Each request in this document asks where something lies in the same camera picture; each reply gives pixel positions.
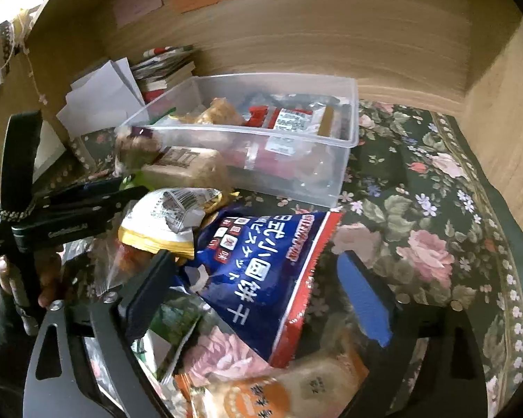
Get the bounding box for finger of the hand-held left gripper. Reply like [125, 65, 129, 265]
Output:
[13, 186, 150, 249]
[32, 178, 134, 207]

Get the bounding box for stack of books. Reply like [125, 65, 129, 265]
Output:
[130, 45, 198, 104]

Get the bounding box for floral tablecloth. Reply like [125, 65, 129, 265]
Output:
[35, 99, 523, 418]

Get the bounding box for orange snack packet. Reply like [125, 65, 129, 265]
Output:
[174, 348, 371, 418]

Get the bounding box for small green object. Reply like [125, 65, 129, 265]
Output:
[120, 173, 146, 190]

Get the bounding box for yellow and white snack bag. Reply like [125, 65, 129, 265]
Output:
[118, 187, 225, 260]

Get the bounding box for pink paper sheet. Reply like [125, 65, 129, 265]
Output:
[113, 0, 165, 29]

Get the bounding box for person's left hand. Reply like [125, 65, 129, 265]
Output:
[0, 253, 66, 310]

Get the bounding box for person's left forearm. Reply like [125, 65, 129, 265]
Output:
[0, 276, 33, 401]

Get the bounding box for clear plastic container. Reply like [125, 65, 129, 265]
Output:
[115, 75, 360, 207]

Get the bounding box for green snack packet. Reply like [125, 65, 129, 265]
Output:
[133, 289, 210, 381]

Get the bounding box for bag of fried snacks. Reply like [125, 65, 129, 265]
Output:
[176, 97, 247, 126]

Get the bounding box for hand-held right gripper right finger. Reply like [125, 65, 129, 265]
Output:
[338, 253, 489, 418]

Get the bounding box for string garland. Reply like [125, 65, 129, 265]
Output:
[0, 6, 48, 107]

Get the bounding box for clear packet of orange snacks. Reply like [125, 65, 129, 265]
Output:
[93, 241, 160, 292]

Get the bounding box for red label snack packet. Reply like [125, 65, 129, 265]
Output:
[246, 105, 325, 132]

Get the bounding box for brown snack bag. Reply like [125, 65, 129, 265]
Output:
[114, 125, 163, 172]

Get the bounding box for blue snack bag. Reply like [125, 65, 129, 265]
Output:
[176, 209, 345, 369]

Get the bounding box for beige wrapped snack block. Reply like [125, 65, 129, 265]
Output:
[140, 147, 229, 193]

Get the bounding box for white papers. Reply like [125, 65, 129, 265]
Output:
[56, 56, 146, 133]

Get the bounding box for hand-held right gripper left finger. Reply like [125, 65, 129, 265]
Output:
[24, 250, 177, 418]

